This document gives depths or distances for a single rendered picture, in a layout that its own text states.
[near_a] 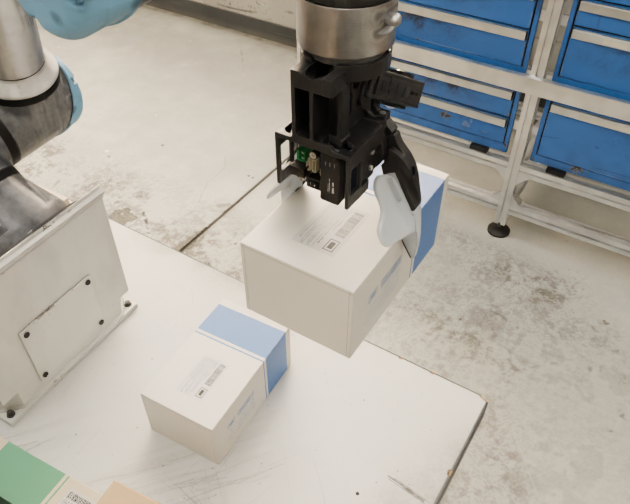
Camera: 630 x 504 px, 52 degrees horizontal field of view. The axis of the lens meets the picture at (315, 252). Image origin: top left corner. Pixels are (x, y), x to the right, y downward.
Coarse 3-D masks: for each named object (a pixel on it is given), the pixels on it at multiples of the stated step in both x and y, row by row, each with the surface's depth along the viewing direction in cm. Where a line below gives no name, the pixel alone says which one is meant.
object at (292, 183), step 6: (294, 156) 61; (288, 180) 61; (294, 180) 63; (276, 186) 59; (282, 186) 61; (288, 186) 64; (294, 186) 64; (300, 186) 63; (270, 192) 60; (276, 192) 62; (282, 192) 65; (288, 192) 65; (282, 198) 66
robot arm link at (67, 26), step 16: (32, 0) 39; (48, 0) 38; (64, 0) 37; (80, 0) 37; (96, 0) 37; (112, 0) 38; (128, 0) 39; (144, 0) 41; (32, 16) 41; (48, 16) 39; (64, 16) 38; (80, 16) 38; (96, 16) 38; (112, 16) 39; (128, 16) 41; (64, 32) 39; (80, 32) 39
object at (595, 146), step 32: (576, 0) 173; (608, 0) 169; (576, 32) 177; (608, 32) 174; (576, 64) 183; (608, 64) 179; (544, 128) 200; (576, 128) 194; (608, 128) 189; (544, 160) 207; (576, 160) 200; (608, 160) 195
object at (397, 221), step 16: (384, 176) 56; (384, 192) 56; (400, 192) 57; (384, 208) 56; (400, 208) 57; (416, 208) 57; (384, 224) 56; (400, 224) 57; (416, 224) 58; (384, 240) 55; (416, 240) 59
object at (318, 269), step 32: (288, 224) 61; (320, 224) 61; (352, 224) 61; (256, 256) 59; (288, 256) 57; (320, 256) 57; (352, 256) 57; (384, 256) 58; (416, 256) 67; (256, 288) 62; (288, 288) 59; (320, 288) 56; (352, 288) 54; (384, 288) 61; (288, 320) 62; (320, 320) 59; (352, 320) 57; (352, 352) 60
